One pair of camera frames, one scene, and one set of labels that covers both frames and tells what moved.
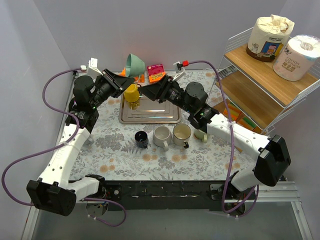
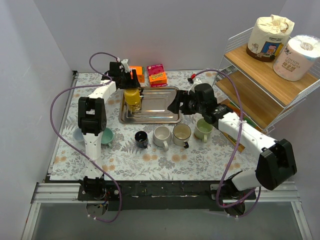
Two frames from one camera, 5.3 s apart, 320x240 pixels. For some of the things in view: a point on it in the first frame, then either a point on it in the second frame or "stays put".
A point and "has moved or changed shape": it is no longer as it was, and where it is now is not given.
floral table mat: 161,152 stays put
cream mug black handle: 181,134 stays put
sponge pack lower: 244,121 stays put
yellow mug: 131,93 has moved or changed shape
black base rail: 134,196 stays put
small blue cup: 140,138 stays put
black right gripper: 164,88 to 183,102
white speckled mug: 161,136 stays put
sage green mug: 135,66 to 107,136
